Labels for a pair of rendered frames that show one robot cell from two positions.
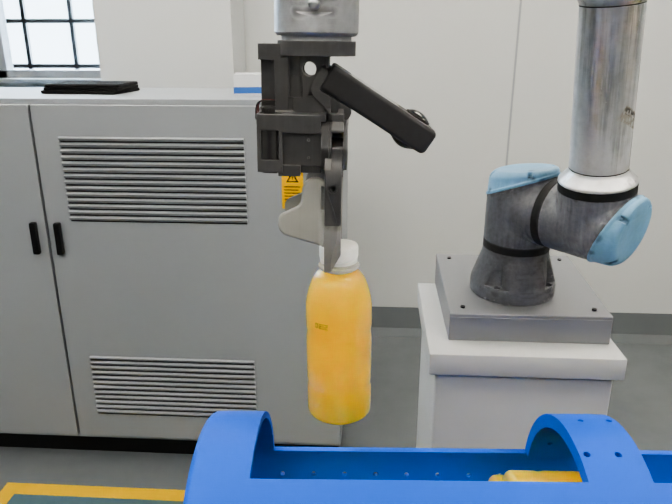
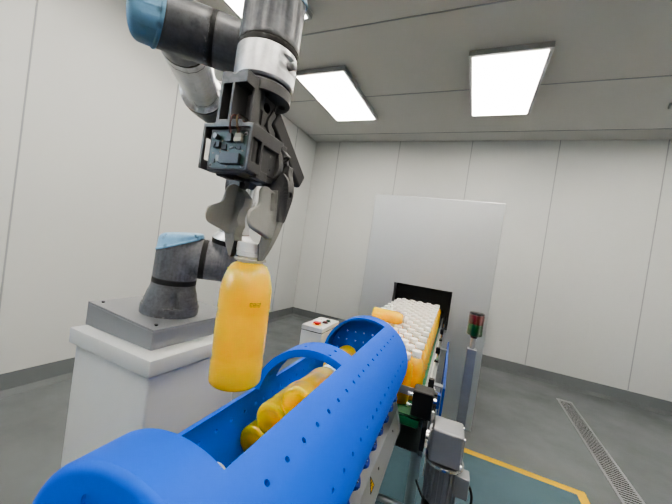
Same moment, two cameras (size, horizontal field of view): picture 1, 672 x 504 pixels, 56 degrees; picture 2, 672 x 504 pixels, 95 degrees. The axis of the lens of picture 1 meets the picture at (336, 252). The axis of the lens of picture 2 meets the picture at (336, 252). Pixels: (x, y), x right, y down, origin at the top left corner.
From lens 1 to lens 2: 0.52 m
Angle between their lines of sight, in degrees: 70
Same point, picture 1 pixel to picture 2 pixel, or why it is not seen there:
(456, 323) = (156, 336)
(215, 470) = (190, 487)
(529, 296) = (192, 310)
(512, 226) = (184, 267)
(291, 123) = (269, 140)
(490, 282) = (166, 306)
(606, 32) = not seen: hidden behind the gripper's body
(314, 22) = (289, 78)
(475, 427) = (172, 408)
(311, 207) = (265, 208)
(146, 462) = not seen: outside the picture
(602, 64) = not seen: hidden behind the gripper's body
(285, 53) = (266, 88)
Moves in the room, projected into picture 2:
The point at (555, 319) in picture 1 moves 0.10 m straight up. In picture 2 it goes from (210, 320) to (215, 286)
